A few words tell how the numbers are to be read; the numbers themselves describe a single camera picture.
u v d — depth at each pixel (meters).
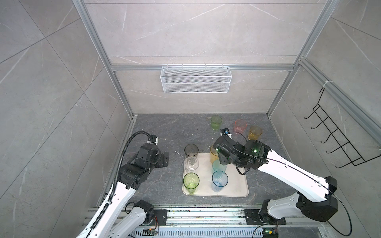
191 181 0.83
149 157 0.53
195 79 1.01
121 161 0.46
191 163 0.86
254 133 1.10
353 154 0.60
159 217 0.73
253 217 0.73
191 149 0.80
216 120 1.06
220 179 0.74
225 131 0.58
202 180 0.79
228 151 0.48
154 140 0.61
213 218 0.75
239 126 1.13
